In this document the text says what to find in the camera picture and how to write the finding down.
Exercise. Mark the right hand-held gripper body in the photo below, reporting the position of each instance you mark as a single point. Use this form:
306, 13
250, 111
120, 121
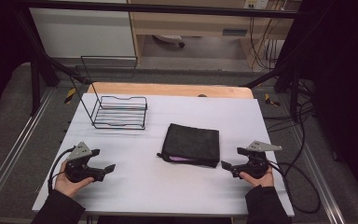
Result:
254, 165

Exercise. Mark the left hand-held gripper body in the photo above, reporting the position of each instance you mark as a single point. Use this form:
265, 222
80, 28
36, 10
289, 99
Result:
80, 170

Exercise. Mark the dark grey towel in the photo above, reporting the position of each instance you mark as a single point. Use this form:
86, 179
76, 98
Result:
191, 145

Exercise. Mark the person's right hand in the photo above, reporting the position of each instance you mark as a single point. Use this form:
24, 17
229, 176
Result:
261, 181

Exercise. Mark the person's left hand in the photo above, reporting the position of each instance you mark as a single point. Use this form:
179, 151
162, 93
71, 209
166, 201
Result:
69, 185

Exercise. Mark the white foam board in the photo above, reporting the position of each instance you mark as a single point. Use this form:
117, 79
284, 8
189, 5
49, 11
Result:
155, 186

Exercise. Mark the yellow black tape strip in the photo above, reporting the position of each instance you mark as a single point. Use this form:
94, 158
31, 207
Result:
70, 95
271, 100

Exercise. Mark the wooden table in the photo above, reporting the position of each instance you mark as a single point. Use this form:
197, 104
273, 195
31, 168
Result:
167, 89

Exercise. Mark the white cabinet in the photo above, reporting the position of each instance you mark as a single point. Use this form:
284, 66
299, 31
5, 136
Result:
80, 31

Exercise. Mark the light wooden desk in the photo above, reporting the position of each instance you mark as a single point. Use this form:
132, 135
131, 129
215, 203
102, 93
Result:
199, 21

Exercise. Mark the aluminium floor rail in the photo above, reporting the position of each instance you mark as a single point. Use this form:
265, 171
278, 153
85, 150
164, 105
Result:
320, 180
15, 143

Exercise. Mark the white wall socket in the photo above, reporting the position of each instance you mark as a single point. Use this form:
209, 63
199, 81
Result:
256, 3

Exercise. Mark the black metal frame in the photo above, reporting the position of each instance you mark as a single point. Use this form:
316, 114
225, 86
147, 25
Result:
167, 8

